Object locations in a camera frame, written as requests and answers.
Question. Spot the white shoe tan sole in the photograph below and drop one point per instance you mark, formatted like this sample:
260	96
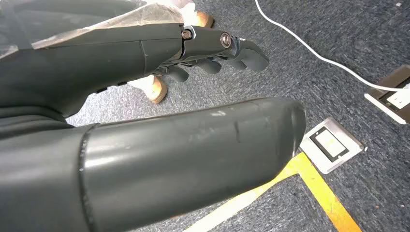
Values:
200	17
153	89

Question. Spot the yellow floor tape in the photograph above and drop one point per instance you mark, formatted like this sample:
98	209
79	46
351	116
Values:
320	189

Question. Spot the silver floor socket plate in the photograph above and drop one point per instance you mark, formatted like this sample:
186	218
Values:
330	145

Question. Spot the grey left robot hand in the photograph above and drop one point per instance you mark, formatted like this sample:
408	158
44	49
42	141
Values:
166	153

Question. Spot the open brown floor socket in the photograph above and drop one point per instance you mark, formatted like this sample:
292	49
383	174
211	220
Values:
394	96

